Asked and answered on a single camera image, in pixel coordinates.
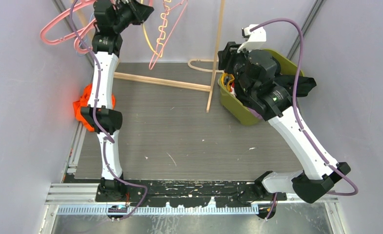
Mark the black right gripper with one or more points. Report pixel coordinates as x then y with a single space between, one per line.
228 56

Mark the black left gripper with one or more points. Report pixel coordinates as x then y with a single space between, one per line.
140 11

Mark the cream yellow hanger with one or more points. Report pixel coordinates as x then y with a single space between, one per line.
159 46

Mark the thin pink wire hanger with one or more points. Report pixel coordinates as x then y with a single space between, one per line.
183 4

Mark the purple skirt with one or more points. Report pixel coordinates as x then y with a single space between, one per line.
255 114

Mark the red white patterned garment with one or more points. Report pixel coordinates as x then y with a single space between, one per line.
232 90

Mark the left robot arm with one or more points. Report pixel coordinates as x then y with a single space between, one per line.
111 19

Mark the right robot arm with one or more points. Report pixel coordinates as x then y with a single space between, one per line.
320 172

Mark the pink empty hanger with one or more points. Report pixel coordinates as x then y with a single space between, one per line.
59 29

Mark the wooden clothes rack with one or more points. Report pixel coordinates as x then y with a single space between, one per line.
186 85

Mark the green plastic basket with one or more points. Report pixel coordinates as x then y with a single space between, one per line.
236 106

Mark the orange cloth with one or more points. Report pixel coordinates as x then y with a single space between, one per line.
83 102

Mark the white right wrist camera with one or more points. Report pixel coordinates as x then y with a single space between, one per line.
254 37

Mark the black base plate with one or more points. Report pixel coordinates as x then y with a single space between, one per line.
186 193

